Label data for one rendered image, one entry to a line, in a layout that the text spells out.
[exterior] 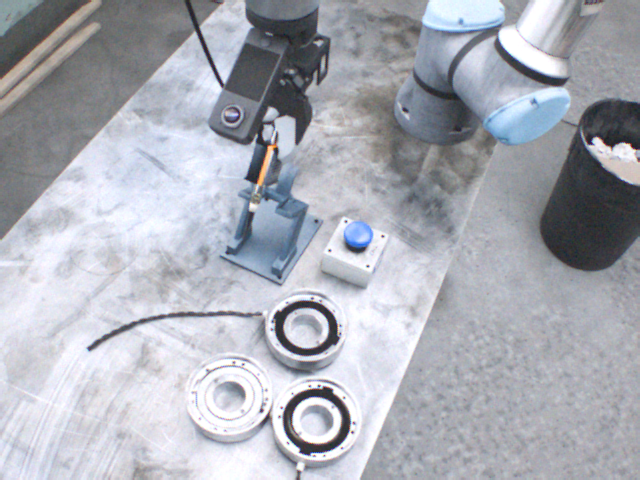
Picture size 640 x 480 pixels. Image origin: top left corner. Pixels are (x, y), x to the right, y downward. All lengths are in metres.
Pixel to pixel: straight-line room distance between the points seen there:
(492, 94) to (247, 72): 0.40
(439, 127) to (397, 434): 0.87
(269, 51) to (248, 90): 0.04
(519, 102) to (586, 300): 1.20
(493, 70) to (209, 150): 0.46
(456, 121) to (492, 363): 0.89
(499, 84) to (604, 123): 1.10
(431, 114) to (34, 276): 0.65
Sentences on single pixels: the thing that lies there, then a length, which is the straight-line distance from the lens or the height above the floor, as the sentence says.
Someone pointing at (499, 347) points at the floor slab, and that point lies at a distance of 1.87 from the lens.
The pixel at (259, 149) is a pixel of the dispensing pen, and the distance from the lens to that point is 0.78.
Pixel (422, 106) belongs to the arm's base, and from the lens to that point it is 1.09.
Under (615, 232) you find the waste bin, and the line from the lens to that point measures 1.94.
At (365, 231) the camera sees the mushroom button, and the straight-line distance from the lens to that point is 0.88.
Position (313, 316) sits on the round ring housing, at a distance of 0.86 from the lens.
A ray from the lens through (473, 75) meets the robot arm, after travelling 0.97.
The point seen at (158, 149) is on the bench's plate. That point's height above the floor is 0.80.
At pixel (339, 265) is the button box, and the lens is 0.90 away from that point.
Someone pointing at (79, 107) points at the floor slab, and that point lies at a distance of 2.41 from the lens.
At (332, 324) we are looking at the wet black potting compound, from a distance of 0.86.
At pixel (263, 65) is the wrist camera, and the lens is 0.67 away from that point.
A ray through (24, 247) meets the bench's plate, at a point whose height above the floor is 0.80.
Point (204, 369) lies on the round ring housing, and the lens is 0.83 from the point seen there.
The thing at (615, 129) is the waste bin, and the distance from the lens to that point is 2.05.
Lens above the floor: 1.58
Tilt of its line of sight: 55 degrees down
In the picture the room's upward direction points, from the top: 7 degrees clockwise
